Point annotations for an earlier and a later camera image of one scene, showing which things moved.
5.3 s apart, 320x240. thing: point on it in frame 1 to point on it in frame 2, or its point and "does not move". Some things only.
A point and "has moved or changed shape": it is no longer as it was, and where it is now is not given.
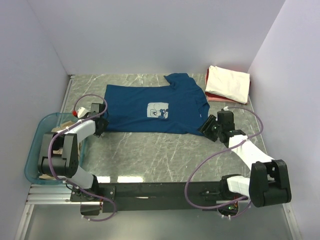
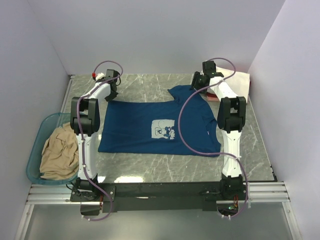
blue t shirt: (178, 107) has moved or changed shape
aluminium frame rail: (44, 194) does not move
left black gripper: (101, 125) to (111, 93)
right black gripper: (208, 126) to (196, 81)
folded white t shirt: (231, 84) does not move
